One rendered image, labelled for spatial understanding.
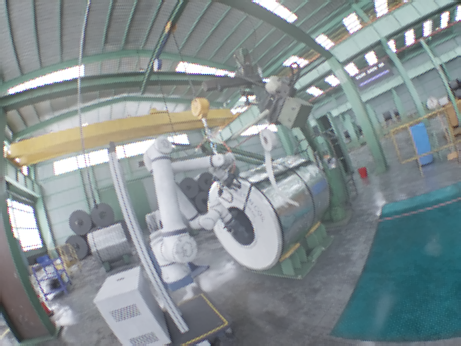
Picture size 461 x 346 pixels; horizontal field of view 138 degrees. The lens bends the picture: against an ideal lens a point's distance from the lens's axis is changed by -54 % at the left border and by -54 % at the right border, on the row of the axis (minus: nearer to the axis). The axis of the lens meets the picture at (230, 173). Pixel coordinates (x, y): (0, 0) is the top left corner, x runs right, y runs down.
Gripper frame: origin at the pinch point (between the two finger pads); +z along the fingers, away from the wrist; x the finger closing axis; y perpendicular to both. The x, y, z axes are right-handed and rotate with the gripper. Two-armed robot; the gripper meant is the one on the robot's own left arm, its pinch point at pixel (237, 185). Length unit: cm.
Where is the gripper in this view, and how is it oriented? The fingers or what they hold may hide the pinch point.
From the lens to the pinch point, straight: 170.1
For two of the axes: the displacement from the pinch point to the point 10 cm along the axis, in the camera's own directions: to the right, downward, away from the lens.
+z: 6.2, 5.0, 6.0
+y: -6.1, -1.7, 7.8
